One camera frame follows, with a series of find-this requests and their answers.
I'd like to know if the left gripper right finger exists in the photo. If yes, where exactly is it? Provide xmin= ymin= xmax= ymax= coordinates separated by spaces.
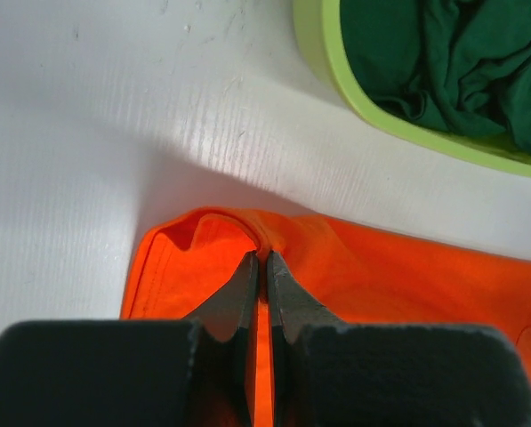
xmin=266 ymin=251 xmax=344 ymax=426

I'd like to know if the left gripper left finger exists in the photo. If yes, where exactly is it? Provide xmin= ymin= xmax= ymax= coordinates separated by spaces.
xmin=187 ymin=252 xmax=259 ymax=426

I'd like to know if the orange t shirt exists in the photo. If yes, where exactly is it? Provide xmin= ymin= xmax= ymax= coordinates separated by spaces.
xmin=118 ymin=205 xmax=531 ymax=427

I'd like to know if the green plastic bin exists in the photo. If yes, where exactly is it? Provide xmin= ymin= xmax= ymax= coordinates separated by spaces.
xmin=293 ymin=1 xmax=531 ymax=178

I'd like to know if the dark green t shirt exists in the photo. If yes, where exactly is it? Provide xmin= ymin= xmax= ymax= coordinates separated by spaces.
xmin=340 ymin=1 xmax=531 ymax=156

